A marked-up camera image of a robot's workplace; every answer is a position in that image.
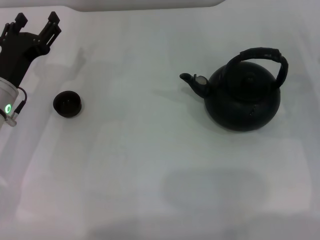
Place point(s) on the small black teacup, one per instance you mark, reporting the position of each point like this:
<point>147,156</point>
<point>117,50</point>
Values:
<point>67,104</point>

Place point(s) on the black round teapot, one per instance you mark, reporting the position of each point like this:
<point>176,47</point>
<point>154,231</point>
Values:
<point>240,105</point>

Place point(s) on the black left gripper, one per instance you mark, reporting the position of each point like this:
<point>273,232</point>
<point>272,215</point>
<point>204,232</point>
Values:
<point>15,57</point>

